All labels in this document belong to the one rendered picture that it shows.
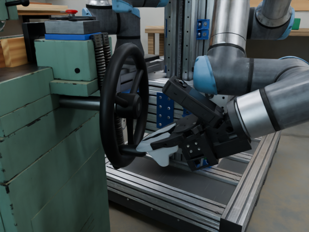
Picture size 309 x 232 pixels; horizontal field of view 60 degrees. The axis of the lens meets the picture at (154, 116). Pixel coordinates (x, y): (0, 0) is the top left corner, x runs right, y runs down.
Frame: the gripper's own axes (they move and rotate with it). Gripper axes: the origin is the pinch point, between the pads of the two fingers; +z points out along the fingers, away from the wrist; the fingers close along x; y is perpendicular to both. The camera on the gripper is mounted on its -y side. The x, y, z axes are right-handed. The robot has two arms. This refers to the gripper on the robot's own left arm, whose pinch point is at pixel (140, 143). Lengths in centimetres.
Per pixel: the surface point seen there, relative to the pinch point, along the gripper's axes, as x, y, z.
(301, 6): 337, 27, -84
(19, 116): -5.4, -16.1, 17.8
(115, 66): 2.5, -15.6, -2.3
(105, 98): -2.1, -11.4, 0.5
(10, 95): -6.3, -20.1, 15.5
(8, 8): 10.6, -38.8, 19.5
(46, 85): 4.6, -19.3, 16.7
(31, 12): 240, -117, 187
